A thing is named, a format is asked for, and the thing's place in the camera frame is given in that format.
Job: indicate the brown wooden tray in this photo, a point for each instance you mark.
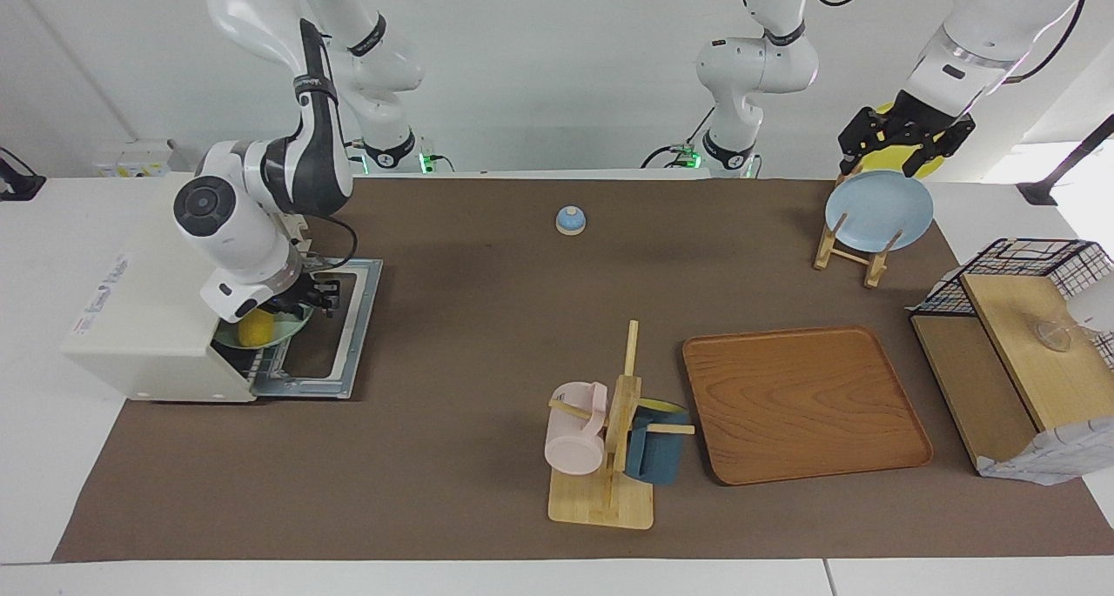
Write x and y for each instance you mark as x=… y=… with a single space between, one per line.
x=801 y=405

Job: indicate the yellow plate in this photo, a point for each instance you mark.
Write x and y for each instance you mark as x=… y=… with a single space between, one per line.
x=928 y=164

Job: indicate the wooden plate rack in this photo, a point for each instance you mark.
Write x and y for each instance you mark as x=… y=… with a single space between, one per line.
x=875 y=270

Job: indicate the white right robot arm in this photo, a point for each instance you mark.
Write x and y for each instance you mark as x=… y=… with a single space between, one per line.
x=235 y=222

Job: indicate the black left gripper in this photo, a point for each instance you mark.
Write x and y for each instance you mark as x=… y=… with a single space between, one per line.
x=922 y=117

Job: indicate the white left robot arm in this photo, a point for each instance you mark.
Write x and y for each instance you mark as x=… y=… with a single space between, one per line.
x=766 y=65

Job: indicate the light blue plate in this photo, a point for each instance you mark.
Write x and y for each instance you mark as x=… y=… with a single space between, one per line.
x=879 y=211

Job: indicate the white power box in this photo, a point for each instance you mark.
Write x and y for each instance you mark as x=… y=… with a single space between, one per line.
x=130 y=163

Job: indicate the black clamp mount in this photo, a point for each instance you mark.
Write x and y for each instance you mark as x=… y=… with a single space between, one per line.
x=17 y=183

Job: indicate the small blue call bell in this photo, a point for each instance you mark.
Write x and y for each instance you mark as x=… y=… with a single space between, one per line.
x=570 y=220

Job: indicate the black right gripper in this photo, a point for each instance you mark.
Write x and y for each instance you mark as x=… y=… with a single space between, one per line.
x=305 y=293

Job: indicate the black camera stand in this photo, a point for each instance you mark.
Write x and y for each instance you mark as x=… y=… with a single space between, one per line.
x=1066 y=165

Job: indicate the white checked cloth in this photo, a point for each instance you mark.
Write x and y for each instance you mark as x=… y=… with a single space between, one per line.
x=1053 y=461

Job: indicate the white rounded plastic object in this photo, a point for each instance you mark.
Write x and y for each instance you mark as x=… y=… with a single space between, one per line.
x=1097 y=304

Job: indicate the clear glass cup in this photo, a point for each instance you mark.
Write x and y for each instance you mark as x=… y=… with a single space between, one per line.
x=1055 y=335

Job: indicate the pink mug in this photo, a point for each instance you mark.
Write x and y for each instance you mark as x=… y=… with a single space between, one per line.
x=573 y=439

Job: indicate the wooden shelf unit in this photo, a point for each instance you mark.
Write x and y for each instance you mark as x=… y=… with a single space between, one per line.
x=1018 y=352

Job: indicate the large brown table mat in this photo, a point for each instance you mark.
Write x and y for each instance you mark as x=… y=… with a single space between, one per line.
x=479 y=361

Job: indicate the dark blue mug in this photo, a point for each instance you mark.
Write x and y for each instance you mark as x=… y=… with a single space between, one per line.
x=657 y=452

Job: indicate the white toaster oven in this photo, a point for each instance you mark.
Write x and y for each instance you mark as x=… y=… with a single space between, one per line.
x=139 y=318

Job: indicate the wooden mug tree stand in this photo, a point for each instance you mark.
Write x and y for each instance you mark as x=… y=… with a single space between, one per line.
x=600 y=500

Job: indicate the pale green plate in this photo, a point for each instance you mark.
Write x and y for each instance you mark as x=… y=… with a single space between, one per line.
x=291 y=326

